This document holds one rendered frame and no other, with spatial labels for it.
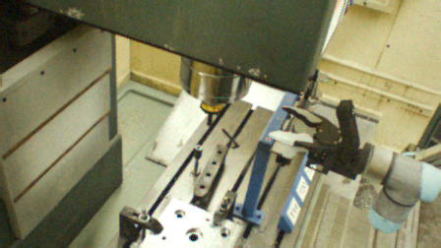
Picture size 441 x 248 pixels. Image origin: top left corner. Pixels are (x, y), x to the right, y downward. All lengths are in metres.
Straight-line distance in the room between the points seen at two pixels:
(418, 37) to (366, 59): 0.22
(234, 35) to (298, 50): 0.11
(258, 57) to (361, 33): 1.21
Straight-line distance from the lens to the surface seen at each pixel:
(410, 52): 2.00
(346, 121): 0.96
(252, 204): 1.46
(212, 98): 0.95
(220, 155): 1.61
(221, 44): 0.82
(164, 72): 2.41
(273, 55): 0.79
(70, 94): 1.34
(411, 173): 1.00
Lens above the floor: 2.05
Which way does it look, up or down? 39 degrees down
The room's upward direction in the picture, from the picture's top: 9 degrees clockwise
